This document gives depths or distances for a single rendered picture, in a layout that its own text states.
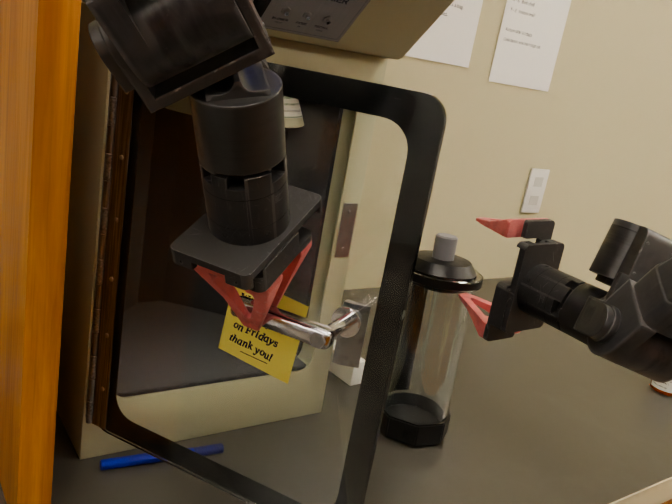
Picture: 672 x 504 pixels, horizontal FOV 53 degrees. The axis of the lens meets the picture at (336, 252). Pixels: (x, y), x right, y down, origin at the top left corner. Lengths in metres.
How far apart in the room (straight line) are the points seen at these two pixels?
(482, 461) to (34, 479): 0.53
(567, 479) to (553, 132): 1.03
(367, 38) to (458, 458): 0.53
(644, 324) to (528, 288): 0.16
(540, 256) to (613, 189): 1.32
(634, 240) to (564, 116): 1.12
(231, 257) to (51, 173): 0.19
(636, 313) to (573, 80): 1.23
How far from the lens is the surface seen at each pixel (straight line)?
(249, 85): 0.41
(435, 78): 1.46
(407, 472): 0.86
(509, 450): 0.97
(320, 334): 0.50
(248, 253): 0.45
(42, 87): 0.56
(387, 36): 0.75
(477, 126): 1.57
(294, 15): 0.68
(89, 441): 0.80
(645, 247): 0.69
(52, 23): 0.56
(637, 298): 0.63
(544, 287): 0.73
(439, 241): 0.85
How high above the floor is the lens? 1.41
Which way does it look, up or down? 16 degrees down
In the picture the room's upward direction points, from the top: 10 degrees clockwise
